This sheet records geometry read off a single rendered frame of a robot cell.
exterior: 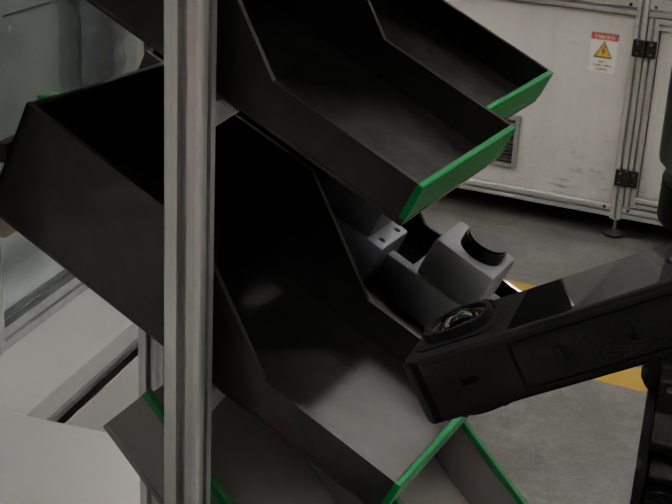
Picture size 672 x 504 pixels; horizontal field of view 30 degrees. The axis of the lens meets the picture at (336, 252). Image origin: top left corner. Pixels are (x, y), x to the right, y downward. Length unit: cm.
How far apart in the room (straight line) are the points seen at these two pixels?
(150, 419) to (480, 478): 33
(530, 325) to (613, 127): 422
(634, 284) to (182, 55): 27
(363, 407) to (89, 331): 96
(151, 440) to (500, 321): 34
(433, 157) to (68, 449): 79
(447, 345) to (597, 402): 303
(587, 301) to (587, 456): 278
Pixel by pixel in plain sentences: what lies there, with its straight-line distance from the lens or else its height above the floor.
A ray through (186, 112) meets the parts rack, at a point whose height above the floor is 139.
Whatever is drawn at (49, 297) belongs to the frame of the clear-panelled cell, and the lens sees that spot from 168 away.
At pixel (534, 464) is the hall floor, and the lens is 312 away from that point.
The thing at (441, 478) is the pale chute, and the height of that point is 105.
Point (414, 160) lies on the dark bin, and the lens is 65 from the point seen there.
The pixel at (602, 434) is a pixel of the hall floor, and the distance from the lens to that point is 330.
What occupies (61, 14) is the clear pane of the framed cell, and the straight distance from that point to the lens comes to 165.
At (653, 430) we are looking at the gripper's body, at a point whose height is 136.
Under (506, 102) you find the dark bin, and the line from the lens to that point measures 76.
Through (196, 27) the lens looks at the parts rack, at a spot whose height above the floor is 143.
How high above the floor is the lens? 155
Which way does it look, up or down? 21 degrees down
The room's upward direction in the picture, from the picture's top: 3 degrees clockwise
